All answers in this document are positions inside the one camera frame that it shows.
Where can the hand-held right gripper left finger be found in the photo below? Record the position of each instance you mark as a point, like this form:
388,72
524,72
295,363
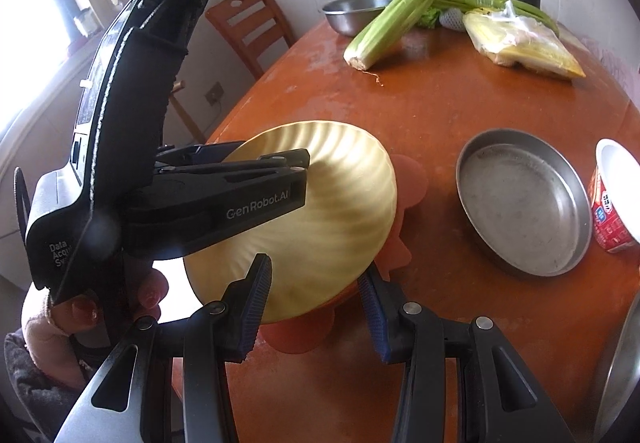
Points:
254,308

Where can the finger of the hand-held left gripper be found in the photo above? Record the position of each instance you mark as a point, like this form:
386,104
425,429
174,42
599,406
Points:
210,153
285,163

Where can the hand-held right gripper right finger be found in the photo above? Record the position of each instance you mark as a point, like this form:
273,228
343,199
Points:
374,323

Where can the golden ribbed plate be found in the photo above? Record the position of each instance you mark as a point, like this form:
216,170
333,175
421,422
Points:
340,203

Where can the round steel pan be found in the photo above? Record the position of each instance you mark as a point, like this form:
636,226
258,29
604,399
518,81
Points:
520,203

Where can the person's left forearm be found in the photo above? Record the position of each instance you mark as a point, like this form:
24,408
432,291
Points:
50,353

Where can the person's left hand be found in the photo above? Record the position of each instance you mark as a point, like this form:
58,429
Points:
152,293

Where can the orange silicone mat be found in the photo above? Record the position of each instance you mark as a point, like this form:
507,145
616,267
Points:
411,178

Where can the wooden chair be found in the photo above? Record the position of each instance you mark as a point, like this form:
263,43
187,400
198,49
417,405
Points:
250,23

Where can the steel mixing bowl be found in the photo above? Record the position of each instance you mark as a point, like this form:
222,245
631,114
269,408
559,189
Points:
350,15

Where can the celery bunch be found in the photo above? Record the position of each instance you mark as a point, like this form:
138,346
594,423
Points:
390,23

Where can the green leafy vegetable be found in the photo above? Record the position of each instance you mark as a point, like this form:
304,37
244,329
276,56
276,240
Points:
429,18

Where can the fruit in white foam net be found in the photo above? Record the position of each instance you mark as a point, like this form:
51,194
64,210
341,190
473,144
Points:
452,19

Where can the grey fleece garment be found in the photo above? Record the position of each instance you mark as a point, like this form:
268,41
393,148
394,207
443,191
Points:
20,373

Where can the large steel basin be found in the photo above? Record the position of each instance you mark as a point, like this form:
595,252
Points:
622,373

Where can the bundle of thin green stalks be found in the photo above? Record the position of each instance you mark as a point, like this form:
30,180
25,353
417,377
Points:
482,2

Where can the bag of yellow corn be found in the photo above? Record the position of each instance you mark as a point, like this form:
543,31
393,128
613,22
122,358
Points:
525,48

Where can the wall socket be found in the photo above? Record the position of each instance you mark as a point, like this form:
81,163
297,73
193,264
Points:
215,94

